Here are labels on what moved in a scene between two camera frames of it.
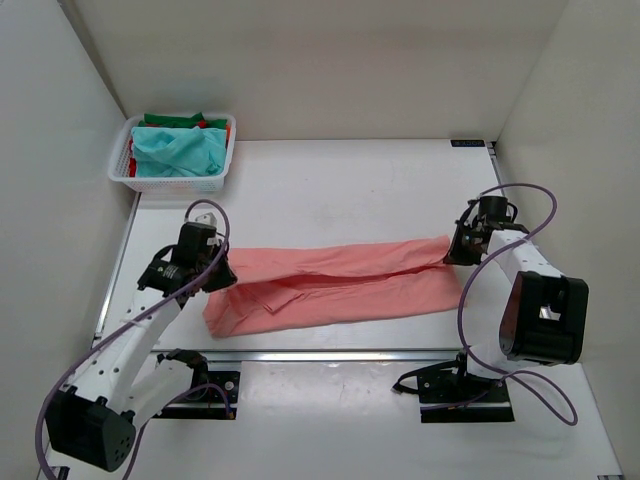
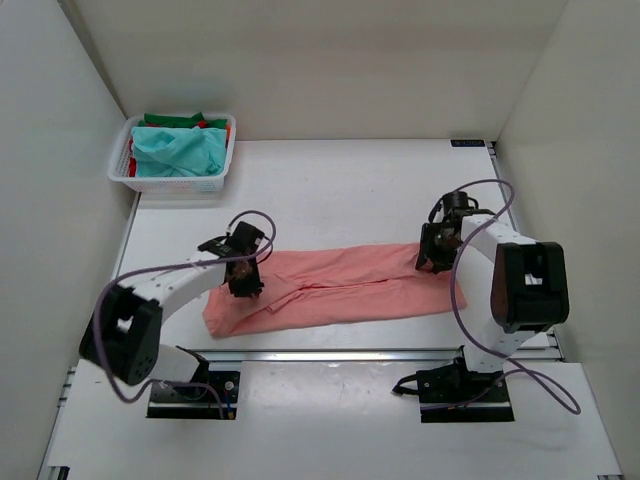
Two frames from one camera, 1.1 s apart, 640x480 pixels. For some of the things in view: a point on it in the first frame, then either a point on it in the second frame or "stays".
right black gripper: [461, 245] -> [428, 255]
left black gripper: [218, 275] -> [245, 284]
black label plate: [467, 143] stays
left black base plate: [218, 398] stays
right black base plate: [456, 396] stays
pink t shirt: [306, 282] stays
